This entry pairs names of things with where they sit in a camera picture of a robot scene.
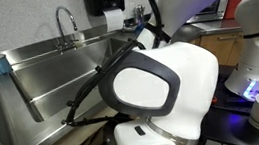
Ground beige sink basin underside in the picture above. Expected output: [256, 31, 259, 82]
[48, 104, 128, 145]

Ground metal drawer handle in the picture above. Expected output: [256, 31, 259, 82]
[217, 33, 239, 42]

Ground black table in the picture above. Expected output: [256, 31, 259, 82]
[183, 60, 259, 145]

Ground silver microwave oven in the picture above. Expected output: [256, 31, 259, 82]
[184, 0, 235, 26]

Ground red box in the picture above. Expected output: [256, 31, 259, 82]
[222, 0, 259, 22]

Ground grey steel countertop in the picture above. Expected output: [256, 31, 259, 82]
[169, 12, 259, 45]

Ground stainless steel sink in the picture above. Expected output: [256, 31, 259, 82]
[0, 18, 162, 145]

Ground metal bottle on counter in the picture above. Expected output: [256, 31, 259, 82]
[132, 3, 148, 25]

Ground black clamp orange tip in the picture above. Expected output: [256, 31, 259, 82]
[209, 94, 219, 106]

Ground chrome gooseneck faucet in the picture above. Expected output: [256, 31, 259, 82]
[49, 3, 82, 56]

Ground white paper towel sheet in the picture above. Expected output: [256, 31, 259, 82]
[102, 7, 127, 33]

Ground wooden base cabinets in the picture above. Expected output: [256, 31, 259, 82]
[189, 27, 259, 82]

